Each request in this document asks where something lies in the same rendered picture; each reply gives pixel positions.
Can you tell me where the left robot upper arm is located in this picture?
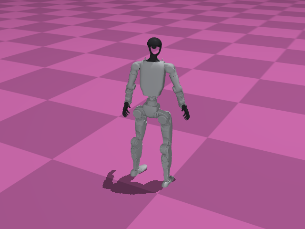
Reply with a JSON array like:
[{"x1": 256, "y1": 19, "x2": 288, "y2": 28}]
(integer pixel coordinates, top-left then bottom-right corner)
[{"x1": 127, "y1": 61, "x2": 141, "y2": 90}]

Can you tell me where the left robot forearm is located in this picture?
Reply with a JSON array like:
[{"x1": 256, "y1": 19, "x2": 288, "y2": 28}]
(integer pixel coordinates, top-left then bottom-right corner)
[{"x1": 124, "y1": 87, "x2": 133, "y2": 105}]

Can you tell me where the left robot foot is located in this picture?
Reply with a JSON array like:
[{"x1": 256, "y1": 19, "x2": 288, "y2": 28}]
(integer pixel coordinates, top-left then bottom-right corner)
[{"x1": 130, "y1": 164, "x2": 147, "y2": 177}]

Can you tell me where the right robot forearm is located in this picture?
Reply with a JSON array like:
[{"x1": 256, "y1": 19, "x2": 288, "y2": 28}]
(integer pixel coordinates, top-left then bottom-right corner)
[{"x1": 176, "y1": 85, "x2": 186, "y2": 109}]

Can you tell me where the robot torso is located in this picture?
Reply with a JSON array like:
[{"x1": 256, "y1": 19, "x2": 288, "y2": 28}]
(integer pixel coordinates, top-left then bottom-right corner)
[{"x1": 140, "y1": 58, "x2": 166, "y2": 118}]

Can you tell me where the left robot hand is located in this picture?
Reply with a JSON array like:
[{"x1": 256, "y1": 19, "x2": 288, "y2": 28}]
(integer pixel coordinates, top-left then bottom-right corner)
[{"x1": 122, "y1": 102, "x2": 131, "y2": 117}]

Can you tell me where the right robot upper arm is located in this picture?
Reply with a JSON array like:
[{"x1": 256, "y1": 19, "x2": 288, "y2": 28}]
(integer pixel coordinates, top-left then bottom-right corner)
[{"x1": 164, "y1": 63, "x2": 182, "y2": 93}]

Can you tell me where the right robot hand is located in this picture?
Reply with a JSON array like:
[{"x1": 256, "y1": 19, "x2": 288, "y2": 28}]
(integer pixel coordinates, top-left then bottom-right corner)
[{"x1": 182, "y1": 104, "x2": 190, "y2": 120}]

